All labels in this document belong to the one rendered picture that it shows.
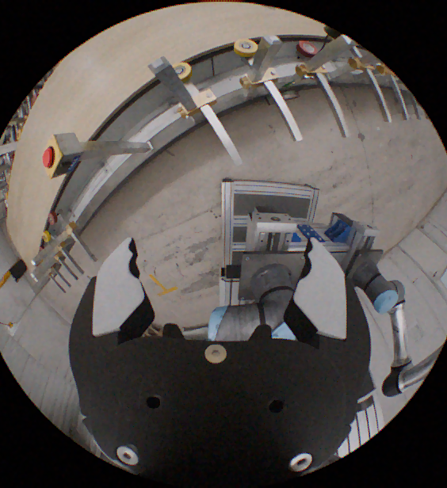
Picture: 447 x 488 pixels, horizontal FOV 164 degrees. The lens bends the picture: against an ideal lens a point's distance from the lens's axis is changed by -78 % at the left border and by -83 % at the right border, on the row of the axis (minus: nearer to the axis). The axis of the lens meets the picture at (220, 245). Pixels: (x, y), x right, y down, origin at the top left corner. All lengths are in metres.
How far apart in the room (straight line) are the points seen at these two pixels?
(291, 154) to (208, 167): 0.77
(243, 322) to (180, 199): 1.31
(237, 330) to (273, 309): 0.10
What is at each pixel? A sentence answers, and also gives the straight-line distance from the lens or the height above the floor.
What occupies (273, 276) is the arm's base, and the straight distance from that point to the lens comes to 0.49.
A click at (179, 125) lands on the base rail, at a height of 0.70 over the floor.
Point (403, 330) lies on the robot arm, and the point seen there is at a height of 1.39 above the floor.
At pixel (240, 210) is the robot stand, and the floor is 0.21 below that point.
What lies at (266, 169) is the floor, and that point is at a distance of 1.48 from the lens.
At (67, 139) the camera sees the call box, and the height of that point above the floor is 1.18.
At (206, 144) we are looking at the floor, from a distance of 1.43.
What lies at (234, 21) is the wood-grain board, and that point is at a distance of 0.82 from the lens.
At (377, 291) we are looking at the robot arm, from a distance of 0.75.
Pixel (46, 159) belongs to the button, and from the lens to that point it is 0.39.
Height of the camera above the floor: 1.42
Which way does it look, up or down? 58 degrees down
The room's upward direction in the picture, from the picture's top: 179 degrees counter-clockwise
